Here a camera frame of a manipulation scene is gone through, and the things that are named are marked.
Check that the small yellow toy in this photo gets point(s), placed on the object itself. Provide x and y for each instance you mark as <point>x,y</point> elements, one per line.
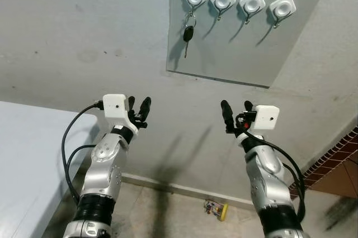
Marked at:
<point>217,209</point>

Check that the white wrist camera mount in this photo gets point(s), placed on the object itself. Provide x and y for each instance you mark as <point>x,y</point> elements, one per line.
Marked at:
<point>267,117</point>
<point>114,105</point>

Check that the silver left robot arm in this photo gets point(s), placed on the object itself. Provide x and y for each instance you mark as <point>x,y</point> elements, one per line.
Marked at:
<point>103,160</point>

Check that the white table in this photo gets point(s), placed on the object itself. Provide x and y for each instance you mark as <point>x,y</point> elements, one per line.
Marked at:
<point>28,165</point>

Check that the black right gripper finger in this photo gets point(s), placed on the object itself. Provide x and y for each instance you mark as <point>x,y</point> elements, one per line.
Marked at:
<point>227,114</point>
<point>249,106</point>

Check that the grey wall panel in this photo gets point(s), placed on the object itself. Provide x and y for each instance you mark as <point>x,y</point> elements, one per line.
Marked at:
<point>235,53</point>

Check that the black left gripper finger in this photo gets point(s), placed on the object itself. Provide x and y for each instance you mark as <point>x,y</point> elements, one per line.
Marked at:
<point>131,104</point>
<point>145,106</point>

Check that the red brick tile edging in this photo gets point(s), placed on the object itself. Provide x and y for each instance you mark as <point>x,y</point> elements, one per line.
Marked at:
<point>330,157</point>

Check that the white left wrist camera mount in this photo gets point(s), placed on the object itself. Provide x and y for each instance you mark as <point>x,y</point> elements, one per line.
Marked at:
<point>114,105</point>

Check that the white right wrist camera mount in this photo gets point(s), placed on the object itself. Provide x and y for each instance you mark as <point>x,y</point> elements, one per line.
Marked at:
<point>267,117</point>

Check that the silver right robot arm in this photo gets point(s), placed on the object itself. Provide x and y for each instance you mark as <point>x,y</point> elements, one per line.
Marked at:
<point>265,176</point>

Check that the grey baseboard strip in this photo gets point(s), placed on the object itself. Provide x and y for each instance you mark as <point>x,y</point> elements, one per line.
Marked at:
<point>184,190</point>

